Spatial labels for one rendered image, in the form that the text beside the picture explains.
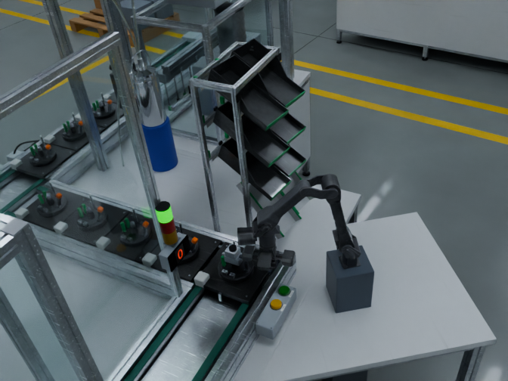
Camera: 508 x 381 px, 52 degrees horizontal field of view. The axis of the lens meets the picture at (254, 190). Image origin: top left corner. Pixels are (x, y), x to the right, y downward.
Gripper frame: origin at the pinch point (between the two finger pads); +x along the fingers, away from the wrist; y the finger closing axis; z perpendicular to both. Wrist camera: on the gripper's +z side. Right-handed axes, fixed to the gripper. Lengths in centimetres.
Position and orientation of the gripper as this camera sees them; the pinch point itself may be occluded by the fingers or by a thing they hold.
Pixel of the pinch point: (269, 264)
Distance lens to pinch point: 193.4
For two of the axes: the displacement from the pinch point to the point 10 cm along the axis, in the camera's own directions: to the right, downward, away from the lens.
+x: 0.8, 7.8, 6.3
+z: -2.5, 6.2, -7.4
